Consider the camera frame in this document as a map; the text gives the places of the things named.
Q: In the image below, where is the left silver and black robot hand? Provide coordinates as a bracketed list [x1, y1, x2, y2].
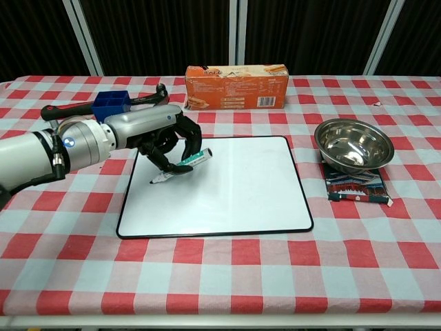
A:
[103, 104, 203, 174]

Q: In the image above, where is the green whiteboard marker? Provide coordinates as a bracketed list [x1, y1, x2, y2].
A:
[150, 147, 213, 185]

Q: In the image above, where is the red and white checked tablecloth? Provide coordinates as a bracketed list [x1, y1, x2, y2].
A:
[0, 74, 441, 317]

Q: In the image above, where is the blue plastic compartment holder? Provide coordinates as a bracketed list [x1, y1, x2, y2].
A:
[92, 90, 133, 124]

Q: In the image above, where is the red and black claw hammer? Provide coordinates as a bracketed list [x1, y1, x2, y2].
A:
[40, 83, 170, 121]

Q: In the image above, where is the orange snack box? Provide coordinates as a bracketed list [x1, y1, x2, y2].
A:
[184, 63, 290, 111]

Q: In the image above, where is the stainless steel bowl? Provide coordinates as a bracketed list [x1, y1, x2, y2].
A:
[314, 118, 395, 172]

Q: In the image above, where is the dark printed snack packet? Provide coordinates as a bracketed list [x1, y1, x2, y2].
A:
[322, 160, 394, 208]

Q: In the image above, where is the white metal frame post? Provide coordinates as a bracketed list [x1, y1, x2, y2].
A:
[228, 0, 247, 75]
[362, 0, 405, 76]
[62, 0, 105, 77]

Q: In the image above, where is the white board with black frame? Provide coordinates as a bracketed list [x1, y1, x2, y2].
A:
[116, 135, 314, 240]

